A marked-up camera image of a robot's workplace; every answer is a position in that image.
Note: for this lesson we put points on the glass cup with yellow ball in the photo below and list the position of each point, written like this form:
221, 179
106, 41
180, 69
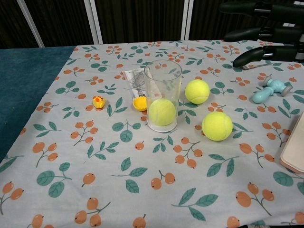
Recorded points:
164, 78

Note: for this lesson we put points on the packaged clear ruler set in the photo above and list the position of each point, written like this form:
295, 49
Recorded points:
135, 80

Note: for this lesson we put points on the teal velvet table cover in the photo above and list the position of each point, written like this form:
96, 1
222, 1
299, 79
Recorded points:
23, 83

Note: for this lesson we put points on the small yellow duck toy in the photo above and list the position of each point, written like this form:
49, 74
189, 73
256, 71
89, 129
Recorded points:
98, 102

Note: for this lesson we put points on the white partition frame post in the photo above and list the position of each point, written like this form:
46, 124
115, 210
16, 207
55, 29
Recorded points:
188, 19
93, 21
31, 23

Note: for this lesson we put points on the floral leaf berry tablecloth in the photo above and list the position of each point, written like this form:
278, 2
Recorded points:
95, 166

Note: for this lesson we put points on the beige rectangular box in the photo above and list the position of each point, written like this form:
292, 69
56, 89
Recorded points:
294, 147

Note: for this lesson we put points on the yellow-green tennis ball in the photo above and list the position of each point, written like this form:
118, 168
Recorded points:
197, 91
217, 126
162, 112

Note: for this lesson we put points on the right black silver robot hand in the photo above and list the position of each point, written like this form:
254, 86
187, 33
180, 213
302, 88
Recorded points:
285, 14

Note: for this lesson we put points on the yellow plastic tube cap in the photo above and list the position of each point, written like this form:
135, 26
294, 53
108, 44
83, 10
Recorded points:
140, 104

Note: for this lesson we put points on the light blue roller massager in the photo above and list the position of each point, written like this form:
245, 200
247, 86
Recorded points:
273, 85

